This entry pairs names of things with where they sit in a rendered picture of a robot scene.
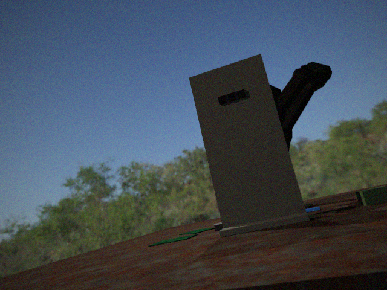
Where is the dark grey panel with socket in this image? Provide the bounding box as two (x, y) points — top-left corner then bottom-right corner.
(189, 54), (310, 237)

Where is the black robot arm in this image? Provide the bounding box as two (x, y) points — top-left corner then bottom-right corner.
(270, 62), (332, 151)

